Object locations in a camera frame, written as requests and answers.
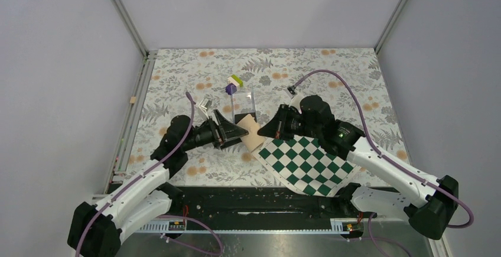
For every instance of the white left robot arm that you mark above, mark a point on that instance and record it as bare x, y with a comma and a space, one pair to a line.
101, 228

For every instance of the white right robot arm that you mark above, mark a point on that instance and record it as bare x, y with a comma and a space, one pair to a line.
427, 202

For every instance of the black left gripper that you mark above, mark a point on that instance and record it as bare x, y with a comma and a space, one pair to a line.
225, 131

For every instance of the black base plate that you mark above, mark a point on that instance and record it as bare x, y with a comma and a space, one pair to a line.
257, 210

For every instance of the green white chessboard mat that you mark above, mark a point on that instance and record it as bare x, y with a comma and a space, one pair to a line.
304, 167

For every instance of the clear plastic card box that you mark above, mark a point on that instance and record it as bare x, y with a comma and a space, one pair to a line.
243, 103

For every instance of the aluminium frame rail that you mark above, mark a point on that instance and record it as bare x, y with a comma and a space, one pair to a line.
136, 100

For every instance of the floral table mat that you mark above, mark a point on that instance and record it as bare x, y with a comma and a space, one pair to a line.
348, 79

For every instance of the green white purple blocks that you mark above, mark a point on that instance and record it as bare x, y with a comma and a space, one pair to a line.
234, 84

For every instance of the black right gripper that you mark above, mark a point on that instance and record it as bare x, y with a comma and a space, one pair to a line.
277, 127

